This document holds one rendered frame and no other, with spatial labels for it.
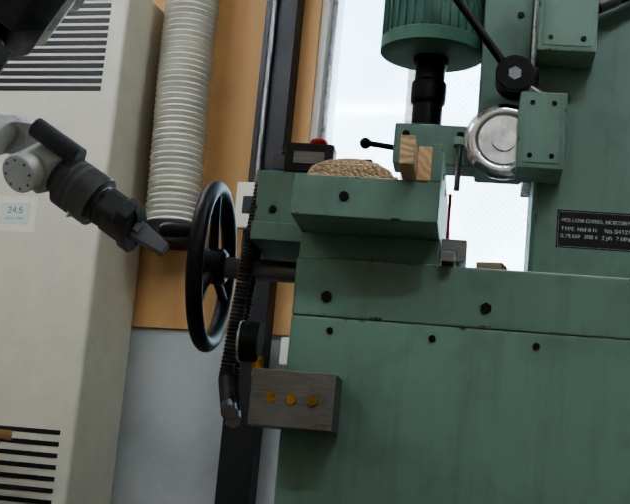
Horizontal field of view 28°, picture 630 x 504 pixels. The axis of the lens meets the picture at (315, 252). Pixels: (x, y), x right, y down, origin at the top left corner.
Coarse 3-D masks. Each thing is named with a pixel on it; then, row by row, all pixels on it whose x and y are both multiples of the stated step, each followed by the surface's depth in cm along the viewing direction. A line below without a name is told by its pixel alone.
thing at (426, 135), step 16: (400, 128) 208; (416, 128) 208; (432, 128) 208; (448, 128) 207; (464, 128) 207; (432, 144) 207; (448, 144) 207; (448, 160) 206; (464, 160) 206; (464, 176) 212
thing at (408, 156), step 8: (408, 136) 169; (400, 144) 169; (408, 144) 169; (416, 144) 172; (400, 152) 169; (408, 152) 169; (416, 152) 173; (400, 160) 169; (408, 160) 169; (416, 160) 174; (400, 168) 171; (408, 168) 171; (416, 168) 176; (408, 176) 175; (416, 176) 177
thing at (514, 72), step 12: (456, 0) 200; (468, 12) 199; (480, 24) 199; (480, 36) 198; (492, 48) 198; (504, 60) 195; (516, 60) 195; (528, 60) 195; (504, 72) 195; (516, 72) 194; (528, 72) 194; (504, 84) 194; (516, 84) 194; (528, 84) 194; (504, 96) 198; (516, 96) 196
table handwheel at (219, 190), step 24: (216, 192) 205; (216, 216) 210; (192, 240) 198; (216, 240) 211; (192, 264) 197; (216, 264) 208; (264, 264) 209; (288, 264) 208; (192, 288) 197; (216, 288) 217; (192, 312) 199; (216, 312) 220; (192, 336) 203; (216, 336) 214
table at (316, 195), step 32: (320, 192) 178; (352, 192) 178; (384, 192) 177; (416, 192) 177; (256, 224) 200; (288, 224) 200; (320, 224) 184; (352, 224) 182; (384, 224) 180; (416, 224) 178; (288, 256) 212
